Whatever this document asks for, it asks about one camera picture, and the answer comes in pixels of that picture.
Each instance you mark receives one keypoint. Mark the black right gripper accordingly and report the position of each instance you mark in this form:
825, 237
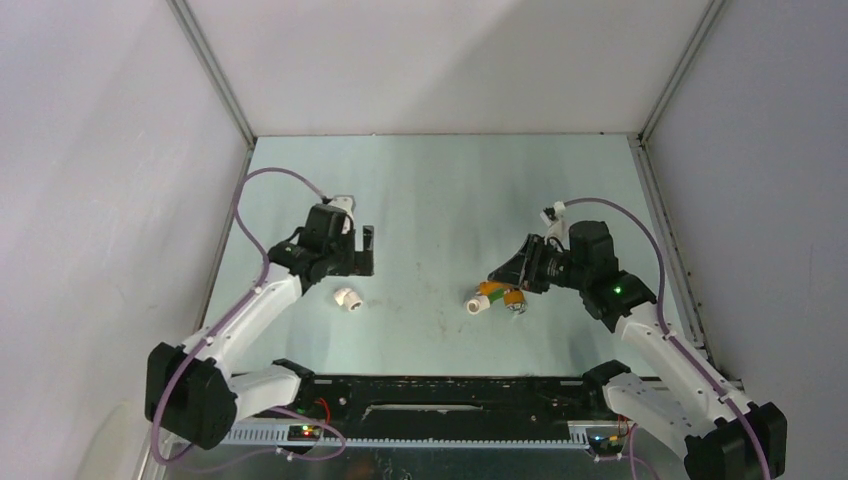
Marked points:
523, 269

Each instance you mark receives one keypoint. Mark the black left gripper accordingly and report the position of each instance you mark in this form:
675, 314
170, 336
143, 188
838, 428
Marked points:
356, 263

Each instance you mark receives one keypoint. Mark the orange water faucet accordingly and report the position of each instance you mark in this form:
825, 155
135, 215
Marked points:
512, 297

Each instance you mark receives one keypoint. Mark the white pipe elbow fitting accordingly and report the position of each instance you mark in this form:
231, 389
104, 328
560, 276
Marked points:
477, 304

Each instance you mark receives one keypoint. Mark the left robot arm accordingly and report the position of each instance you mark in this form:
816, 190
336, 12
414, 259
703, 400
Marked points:
193, 389

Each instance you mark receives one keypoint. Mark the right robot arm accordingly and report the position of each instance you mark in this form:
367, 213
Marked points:
714, 427

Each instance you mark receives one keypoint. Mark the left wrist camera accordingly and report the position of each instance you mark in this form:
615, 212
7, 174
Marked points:
347, 204

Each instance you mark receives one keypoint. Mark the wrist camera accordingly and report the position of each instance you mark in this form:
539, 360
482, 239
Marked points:
557, 228
347, 204

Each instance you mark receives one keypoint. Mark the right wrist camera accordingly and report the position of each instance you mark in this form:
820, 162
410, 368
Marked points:
557, 228

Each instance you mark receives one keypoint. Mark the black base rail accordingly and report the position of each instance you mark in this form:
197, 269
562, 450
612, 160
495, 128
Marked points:
452, 408

